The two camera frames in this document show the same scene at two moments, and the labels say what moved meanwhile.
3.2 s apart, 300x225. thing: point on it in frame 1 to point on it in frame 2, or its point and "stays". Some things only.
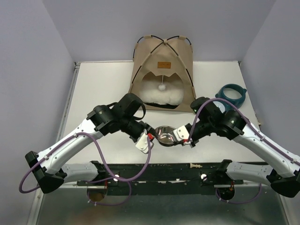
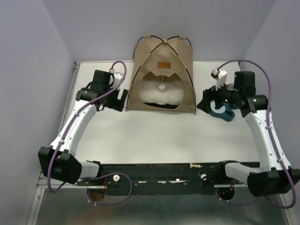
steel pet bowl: (164, 135) to (231, 86)
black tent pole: (172, 49) stays
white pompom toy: (161, 87) stays
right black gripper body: (200, 129) to (222, 96)
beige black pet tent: (174, 55) stays
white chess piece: (196, 166) stays
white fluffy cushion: (150, 92) stays
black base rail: (162, 179) stays
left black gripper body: (136, 128) to (111, 101)
